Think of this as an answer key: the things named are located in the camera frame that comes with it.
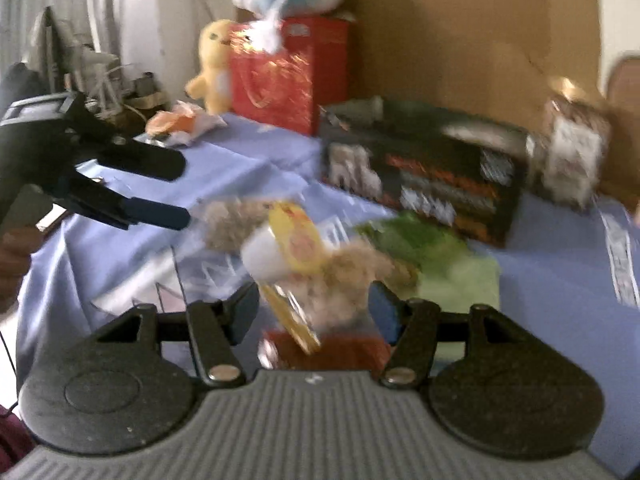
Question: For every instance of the red snack packet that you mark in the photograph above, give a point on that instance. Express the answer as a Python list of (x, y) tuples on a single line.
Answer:
[(345, 352)]

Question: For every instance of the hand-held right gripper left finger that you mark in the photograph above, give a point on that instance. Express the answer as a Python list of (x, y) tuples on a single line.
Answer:
[(247, 307)]

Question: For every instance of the clear nut jar gold lid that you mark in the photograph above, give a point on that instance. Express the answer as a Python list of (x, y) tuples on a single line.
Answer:
[(575, 150)]

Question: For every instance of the wooden chair back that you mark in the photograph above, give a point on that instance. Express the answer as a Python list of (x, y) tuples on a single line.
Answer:
[(625, 110)]

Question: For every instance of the maroon clothing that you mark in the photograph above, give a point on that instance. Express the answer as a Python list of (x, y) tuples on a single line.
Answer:
[(11, 435)]

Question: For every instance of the blue printed cloth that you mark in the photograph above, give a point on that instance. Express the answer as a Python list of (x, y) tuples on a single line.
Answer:
[(550, 310)]

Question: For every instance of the person's left hand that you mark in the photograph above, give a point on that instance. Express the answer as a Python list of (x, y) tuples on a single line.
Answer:
[(12, 265)]

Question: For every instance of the white curtain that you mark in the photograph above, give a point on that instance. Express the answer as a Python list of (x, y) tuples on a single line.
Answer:
[(125, 5)]

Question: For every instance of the yellow plush duck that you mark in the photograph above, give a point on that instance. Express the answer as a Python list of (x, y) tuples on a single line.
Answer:
[(215, 67)]

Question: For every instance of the clear snack bag yellow label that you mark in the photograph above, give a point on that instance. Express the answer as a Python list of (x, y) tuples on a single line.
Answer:
[(300, 255)]

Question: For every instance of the brown wood-pattern sheet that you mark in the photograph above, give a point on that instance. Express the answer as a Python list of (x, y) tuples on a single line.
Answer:
[(450, 35)]

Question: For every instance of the green snack packet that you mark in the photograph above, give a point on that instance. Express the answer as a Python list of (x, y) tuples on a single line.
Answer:
[(450, 265)]

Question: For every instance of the dark small container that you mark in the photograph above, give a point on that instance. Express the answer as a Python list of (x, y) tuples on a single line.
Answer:
[(145, 92)]

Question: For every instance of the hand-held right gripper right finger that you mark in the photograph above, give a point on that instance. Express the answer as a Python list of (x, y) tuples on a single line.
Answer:
[(382, 310)]

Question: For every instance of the black printed cardboard box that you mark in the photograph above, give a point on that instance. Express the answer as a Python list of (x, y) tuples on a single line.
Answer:
[(430, 175)]

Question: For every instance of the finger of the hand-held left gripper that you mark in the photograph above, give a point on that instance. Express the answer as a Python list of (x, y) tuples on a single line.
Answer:
[(145, 160), (160, 212)]

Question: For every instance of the red gift bag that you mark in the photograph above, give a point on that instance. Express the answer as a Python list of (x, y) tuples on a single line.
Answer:
[(270, 90)]

